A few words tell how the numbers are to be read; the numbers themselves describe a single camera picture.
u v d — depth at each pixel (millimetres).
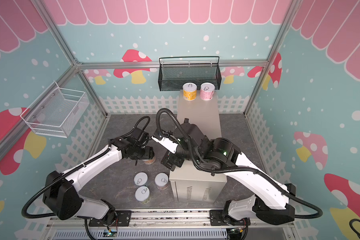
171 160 479
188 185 581
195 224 742
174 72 943
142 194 774
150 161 843
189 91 750
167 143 459
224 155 361
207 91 757
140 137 658
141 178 815
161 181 810
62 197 406
